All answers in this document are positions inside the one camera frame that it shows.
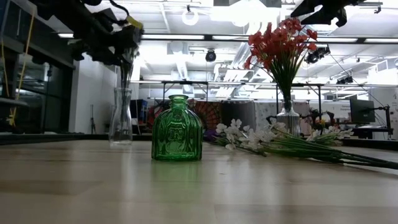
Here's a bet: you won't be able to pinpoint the black background desk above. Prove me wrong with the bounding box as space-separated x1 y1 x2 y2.
351 126 395 140

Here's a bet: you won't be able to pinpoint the small background tripod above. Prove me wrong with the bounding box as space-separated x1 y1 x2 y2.
89 104 97 135

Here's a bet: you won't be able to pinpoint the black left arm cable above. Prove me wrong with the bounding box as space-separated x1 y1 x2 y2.
108 0 131 20

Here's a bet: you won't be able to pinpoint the blue background box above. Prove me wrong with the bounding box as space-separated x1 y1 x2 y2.
136 99 149 126

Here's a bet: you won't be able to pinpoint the grey hanging cloth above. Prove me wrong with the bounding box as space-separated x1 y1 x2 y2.
221 101 256 125

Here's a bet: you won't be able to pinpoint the clear ribbed glass vase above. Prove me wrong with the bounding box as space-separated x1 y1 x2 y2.
275 100 301 138

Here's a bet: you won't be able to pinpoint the dark glass partition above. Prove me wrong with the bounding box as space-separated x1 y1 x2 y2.
0 0 76 135

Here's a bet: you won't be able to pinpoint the colourful background flowers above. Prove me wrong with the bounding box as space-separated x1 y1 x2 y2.
307 116 332 130

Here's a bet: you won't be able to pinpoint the green glass vase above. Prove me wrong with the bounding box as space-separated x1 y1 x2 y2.
151 94 204 162

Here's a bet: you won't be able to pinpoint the yellow cable tag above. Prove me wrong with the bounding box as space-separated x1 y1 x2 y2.
126 15 144 30

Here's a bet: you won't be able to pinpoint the black ceiling spotlight cluster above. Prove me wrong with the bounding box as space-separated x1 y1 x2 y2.
303 45 331 65

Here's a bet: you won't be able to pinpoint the black background monitor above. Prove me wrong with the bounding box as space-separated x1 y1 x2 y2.
349 98 376 124

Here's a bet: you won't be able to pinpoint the white patterned cloth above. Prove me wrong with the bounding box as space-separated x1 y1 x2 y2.
254 101 312 131

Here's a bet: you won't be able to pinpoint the yellow hanging cable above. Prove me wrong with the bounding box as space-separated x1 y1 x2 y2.
7 9 35 127

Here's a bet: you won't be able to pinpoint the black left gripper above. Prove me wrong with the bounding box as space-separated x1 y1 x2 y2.
116 23 144 66

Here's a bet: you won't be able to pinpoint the colourful patterned tapestry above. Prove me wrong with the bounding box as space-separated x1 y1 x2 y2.
146 98 223 133

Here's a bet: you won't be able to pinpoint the white ring light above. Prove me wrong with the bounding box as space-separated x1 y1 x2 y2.
181 7 200 27

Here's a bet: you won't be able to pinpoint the white artificial flower bunch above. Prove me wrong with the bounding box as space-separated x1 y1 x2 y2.
214 118 270 157
242 120 398 170
306 125 355 147

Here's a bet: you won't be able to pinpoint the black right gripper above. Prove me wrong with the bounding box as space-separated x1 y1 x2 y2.
290 0 368 28

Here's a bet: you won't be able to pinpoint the clear smooth glass carafe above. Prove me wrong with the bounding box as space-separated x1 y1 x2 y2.
108 87 134 146

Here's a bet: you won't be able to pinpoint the black background frame stand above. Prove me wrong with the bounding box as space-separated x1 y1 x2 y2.
275 82 324 121
161 80 210 103

